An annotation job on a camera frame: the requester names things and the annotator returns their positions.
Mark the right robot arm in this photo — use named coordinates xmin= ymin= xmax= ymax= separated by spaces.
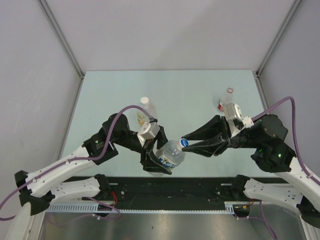
xmin=183 ymin=114 xmax=320 ymax=228

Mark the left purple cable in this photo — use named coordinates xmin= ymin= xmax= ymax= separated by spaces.
xmin=0 ymin=106 xmax=153 ymax=222

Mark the white cable duct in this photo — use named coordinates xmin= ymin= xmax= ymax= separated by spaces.
xmin=46 ymin=201 xmax=251 ymax=215

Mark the square bottle white cap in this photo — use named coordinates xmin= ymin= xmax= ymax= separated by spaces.
xmin=136 ymin=96 xmax=158 ymax=128

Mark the clear bottle red label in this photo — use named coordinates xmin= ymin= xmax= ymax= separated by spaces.
xmin=217 ymin=87 xmax=234 ymax=112

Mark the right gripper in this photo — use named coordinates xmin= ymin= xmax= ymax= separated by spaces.
xmin=178 ymin=114 xmax=260 ymax=157

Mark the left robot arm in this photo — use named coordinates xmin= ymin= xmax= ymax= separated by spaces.
xmin=14 ymin=113 xmax=172 ymax=215

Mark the purple cable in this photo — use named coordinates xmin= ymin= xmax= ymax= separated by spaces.
xmin=251 ymin=96 xmax=320 ymax=187
xmin=0 ymin=106 xmax=153 ymax=222

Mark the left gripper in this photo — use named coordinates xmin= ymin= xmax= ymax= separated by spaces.
xmin=112 ymin=126 xmax=178 ymax=175

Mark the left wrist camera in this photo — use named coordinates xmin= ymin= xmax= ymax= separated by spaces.
xmin=137 ymin=122 xmax=160 ymax=147

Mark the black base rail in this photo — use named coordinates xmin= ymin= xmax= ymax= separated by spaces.
xmin=82 ymin=176 xmax=261 ymax=211

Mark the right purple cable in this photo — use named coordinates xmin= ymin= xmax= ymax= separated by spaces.
xmin=251 ymin=96 xmax=320 ymax=187

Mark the water bottle blue cap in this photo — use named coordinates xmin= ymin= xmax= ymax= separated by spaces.
xmin=155 ymin=138 xmax=189 ymax=171

